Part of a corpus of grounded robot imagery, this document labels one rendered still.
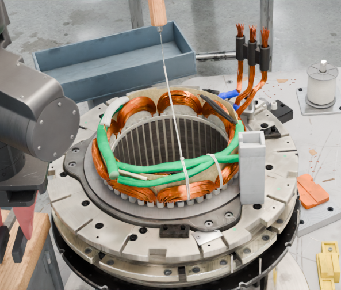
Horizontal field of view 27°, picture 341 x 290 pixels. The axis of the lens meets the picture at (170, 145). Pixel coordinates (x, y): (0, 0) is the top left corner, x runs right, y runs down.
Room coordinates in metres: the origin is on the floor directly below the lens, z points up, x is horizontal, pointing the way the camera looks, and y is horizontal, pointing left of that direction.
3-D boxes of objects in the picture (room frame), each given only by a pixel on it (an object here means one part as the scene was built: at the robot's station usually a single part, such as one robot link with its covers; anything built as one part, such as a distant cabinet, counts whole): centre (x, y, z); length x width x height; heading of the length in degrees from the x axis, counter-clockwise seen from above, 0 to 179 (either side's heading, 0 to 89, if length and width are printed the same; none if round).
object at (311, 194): (0.90, -0.23, 0.80); 0.07 x 0.05 x 0.01; 23
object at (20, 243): (0.50, 0.16, 1.16); 0.04 x 0.01 x 0.02; 175
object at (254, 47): (0.74, -0.11, 1.21); 0.04 x 0.04 x 0.03; 83
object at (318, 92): (1.17, -0.32, 0.82); 0.06 x 0.06 x 0.06
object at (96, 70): (0.99, 0.08, 0.92); 0.25 x 0.11 x 0.28; 104
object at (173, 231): (0.56, 0.00, 1.10); 0.03 x 0.01 x 0.01; 83
